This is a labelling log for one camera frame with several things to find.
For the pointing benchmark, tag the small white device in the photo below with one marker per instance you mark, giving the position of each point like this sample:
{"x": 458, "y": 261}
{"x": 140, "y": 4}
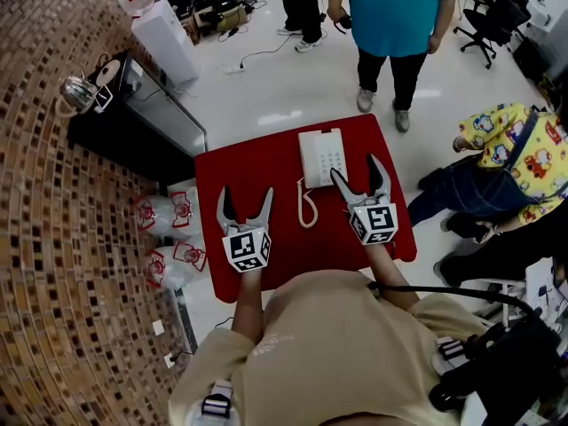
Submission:
{"x": 103, "y": 98}

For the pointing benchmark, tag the white water dispenser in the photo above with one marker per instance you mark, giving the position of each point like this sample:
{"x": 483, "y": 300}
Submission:
{"x": 166, "y": 42}

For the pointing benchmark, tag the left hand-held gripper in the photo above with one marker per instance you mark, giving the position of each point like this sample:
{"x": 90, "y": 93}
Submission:
{"x": 246, "y": 249}

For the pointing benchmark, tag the black glass-fronted cabinet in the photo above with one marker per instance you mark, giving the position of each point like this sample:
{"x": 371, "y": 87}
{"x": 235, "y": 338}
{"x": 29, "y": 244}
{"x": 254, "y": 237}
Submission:
{"x": 124, "y": 149}

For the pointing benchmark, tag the black office chair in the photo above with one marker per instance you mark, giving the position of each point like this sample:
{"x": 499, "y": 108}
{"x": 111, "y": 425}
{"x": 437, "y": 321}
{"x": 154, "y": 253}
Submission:
{"x": 492, "y": 25}

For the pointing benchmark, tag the white plastic bags red print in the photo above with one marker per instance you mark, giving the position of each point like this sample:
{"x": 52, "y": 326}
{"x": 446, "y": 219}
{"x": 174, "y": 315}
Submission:
{"x": 166, "y": 271}

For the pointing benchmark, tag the round wooden tray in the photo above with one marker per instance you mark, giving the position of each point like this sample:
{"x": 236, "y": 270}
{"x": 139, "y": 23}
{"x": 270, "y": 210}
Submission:
{"x": 108, "y": 70}

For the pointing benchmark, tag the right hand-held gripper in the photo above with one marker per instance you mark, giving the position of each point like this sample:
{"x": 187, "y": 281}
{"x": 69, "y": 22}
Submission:
{"x": 373, "y": 222}

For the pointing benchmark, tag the white telephone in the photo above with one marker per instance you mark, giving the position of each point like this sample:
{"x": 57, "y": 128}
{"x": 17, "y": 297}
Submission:
{"x": 313, "y": 158}

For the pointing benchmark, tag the olive green bag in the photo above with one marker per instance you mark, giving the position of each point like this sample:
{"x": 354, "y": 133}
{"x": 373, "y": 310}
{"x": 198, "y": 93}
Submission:
{"x": 231, "y": 18}

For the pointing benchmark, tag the white power strip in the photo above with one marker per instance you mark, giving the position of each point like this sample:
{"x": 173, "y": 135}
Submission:
{"x": 235, "y": 68}

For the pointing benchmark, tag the red cloth-covered table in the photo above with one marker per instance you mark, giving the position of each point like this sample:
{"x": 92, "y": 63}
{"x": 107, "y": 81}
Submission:
{"x": 302, "y": 255}

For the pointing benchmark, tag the white wall socket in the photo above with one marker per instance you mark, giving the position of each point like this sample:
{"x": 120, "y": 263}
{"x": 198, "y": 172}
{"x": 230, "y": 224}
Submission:
{"x": 158, "y": 327}
{"x": 169, "y": 360}

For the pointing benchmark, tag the person's left forearm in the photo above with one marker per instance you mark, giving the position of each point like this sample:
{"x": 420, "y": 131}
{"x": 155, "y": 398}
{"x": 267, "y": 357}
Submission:
{"x": 248, "y": 304}

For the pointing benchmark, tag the person's beige shirt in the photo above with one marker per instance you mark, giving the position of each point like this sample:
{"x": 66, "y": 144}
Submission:
{"x": 333, "y": 353}

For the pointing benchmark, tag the silver kettle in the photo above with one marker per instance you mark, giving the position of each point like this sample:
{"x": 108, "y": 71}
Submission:
{"x": 76, "y": 93}

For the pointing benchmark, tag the white metal shelf rack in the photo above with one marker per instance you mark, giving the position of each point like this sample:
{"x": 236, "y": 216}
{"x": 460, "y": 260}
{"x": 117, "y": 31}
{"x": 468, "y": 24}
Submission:
{"x": 510, "y": 286}

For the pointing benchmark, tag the person's right forearm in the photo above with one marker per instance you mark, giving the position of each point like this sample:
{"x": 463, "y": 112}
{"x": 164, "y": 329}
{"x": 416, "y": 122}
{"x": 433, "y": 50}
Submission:
{"x": 392, "y": 278}

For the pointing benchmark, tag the black backpack unit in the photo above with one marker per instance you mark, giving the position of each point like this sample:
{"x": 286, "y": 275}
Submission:
{"x": 506, "y": 366}

